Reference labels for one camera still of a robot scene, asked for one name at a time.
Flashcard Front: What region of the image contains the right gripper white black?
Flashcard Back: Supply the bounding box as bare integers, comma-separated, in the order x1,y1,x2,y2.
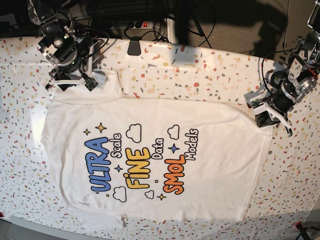
44,42,100,92

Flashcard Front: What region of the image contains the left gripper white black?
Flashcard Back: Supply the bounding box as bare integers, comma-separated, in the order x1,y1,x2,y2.
252,92,295,137

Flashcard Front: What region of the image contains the white printed T-shirt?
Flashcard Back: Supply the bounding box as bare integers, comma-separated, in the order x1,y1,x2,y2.
41,72,273,221

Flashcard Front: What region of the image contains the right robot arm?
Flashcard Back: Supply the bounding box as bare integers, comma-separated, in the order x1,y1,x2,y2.
27,0,110,91

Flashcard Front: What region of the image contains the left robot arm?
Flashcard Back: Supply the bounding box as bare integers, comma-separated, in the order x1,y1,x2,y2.
250,0,320,136

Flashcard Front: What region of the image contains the black table clamp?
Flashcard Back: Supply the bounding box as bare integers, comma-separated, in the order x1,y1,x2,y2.
127,36,142,56

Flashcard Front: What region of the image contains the white power strip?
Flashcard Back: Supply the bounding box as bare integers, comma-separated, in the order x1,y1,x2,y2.
98,20,154,30

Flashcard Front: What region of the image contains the red black corner clamp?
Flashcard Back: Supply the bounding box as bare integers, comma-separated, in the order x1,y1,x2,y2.
295,221,311,240

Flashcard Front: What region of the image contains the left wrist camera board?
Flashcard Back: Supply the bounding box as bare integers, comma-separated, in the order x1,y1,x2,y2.
244,90,264,109

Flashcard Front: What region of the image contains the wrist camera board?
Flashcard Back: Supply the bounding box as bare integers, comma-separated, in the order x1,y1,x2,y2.
244,90,264,109
84,77,99,92

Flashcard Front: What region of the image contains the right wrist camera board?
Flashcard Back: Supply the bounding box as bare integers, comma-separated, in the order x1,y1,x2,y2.
84,77,99,92

